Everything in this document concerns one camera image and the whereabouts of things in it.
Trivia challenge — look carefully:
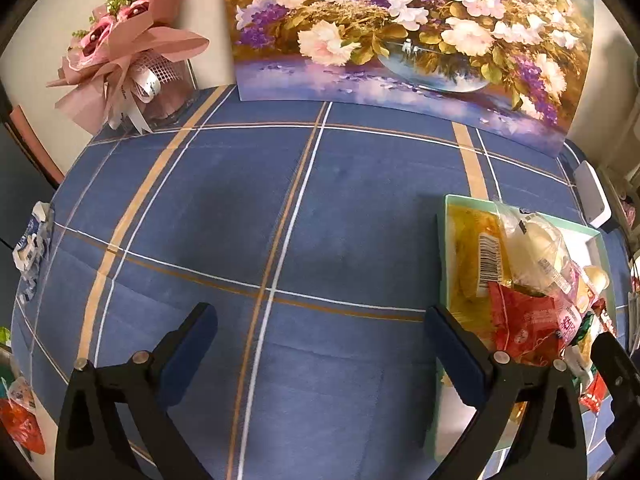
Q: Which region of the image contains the yellow jelly cup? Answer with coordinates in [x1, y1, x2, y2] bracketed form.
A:
[575, 266, 610, 314]

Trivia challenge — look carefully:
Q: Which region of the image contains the red triangular snack packet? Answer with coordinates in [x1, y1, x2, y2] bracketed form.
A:
[488, 282, 582, 366]

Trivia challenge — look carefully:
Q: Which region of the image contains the clear bag white bun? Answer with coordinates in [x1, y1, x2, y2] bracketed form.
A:
[495, 202, 577, 301]

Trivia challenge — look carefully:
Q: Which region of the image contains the yellow cake snack packet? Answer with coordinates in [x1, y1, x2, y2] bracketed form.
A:
[446, 205, 512, 344]

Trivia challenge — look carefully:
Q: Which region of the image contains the long red patterned packet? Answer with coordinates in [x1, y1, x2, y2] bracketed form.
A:
[579, 372, 608, 415]

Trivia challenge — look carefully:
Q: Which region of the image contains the orange plastic bag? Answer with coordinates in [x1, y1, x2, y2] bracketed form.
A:
[1, 377, 46, 455]

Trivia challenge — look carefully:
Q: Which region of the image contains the teal white shallow box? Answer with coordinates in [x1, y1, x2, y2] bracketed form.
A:
[425, 194, 611, 462]

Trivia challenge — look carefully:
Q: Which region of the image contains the white wooden shelf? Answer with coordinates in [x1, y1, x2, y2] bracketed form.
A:
[596, 109, 640, 261]

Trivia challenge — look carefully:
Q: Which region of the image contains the white rectangular device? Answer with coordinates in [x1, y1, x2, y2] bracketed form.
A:
[573, 160, 612, 229]

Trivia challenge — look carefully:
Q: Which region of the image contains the crumpled blue white wrapper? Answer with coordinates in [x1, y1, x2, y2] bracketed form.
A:
[12, 202, 54, 307]

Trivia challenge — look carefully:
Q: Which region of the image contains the blue plaid tablecloth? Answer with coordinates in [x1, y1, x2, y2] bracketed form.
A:
[12, 87, 585, 479]

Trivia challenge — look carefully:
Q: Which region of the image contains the floral still life painting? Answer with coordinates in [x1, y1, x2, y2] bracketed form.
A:
[224, 0, 593, 155]

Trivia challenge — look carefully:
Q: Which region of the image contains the pink paper flower bouquet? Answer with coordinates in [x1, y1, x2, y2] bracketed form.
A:
[48, 0, 209, 136]

